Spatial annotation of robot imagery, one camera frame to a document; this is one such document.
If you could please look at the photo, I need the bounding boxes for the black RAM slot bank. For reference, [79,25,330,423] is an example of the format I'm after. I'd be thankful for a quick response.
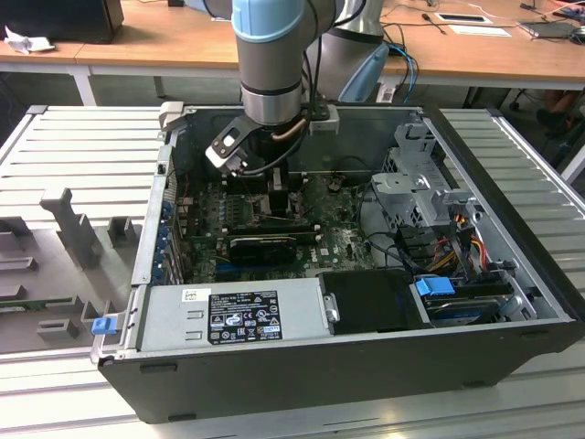
[222,169,308,193]
[226,219,322,243]

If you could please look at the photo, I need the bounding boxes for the CPU socket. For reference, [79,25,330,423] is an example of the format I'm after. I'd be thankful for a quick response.
[246,191,307,226]

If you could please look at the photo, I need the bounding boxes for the black graphics card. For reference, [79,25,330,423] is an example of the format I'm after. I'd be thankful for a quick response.
[228,235,297,267]

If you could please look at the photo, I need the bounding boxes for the green motherboard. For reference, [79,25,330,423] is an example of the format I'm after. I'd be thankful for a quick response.
[175,176,389,283]

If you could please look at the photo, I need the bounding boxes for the pale blue teach pendant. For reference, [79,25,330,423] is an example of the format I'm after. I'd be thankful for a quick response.
[337,42,390,102]

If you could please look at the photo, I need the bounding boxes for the silver metal drive cage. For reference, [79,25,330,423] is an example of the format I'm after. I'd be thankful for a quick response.
[369,121,463,230]

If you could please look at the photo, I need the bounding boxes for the wooden desk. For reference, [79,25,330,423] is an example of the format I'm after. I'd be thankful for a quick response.
[72,0,585,109]
[0,0,125,107]

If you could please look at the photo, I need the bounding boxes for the black plastic shroud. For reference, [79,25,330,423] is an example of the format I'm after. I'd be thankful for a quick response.
[317,269,416,335]

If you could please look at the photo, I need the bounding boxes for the grey power supply unit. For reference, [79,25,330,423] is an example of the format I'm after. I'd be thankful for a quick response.
[136,278,333,353]

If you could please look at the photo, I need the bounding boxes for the blue disk carrier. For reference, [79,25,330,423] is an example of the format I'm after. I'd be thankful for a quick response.
[414,276,454,299]

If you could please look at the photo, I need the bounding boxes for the white framed tablet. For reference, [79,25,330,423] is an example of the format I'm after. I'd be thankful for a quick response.
[433,12,494,25]

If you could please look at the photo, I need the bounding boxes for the black open PC case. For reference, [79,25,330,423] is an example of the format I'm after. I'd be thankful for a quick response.
[90,101,578,425]

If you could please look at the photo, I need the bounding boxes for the white paper sheet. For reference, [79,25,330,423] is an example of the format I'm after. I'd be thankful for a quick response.
[449,23,514,38]

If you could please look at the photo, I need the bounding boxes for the hard disk drive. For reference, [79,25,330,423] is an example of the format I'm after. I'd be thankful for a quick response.
[422,294,500,328]

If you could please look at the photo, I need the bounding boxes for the blue case latch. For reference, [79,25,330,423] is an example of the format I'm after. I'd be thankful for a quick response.
[90,316,116,337]

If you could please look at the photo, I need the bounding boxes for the grey parts rack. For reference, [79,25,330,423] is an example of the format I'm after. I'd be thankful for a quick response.
[0,187,139,354]

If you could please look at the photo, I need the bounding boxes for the black box on desk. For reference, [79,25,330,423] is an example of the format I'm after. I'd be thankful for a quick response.
[0,0,125,46]

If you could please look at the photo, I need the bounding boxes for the crumpled white paper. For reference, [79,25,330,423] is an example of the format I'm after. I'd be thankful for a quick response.
[4,25,57,56]

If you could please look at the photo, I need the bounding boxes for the seated person legs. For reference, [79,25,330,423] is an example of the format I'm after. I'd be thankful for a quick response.
[535,88,575,134]

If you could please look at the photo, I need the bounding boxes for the green RAM stick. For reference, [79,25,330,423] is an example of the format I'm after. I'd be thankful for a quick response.
[0,296,75,313]

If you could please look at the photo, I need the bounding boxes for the grey notebook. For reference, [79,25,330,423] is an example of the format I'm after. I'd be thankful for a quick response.
[517,19,578,40]

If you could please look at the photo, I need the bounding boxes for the white wrist camera black plate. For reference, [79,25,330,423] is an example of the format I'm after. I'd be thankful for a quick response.
[205,115,251,178]

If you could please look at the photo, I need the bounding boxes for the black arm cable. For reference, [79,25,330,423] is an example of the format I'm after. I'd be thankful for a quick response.
[236,0,369,178]

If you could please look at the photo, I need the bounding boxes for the grey case release handle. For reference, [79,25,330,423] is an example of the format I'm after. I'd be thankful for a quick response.
[158,101,186,134]

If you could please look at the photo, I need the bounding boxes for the black looped internal cable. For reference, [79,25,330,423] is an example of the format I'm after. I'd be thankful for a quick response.
[355,181,412,271]

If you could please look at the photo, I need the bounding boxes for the blue cable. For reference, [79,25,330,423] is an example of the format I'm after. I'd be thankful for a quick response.
[388,43,420,105]

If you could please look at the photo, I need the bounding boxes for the yellow red wire bundle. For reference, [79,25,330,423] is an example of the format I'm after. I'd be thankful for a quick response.
[433,230,486,272]

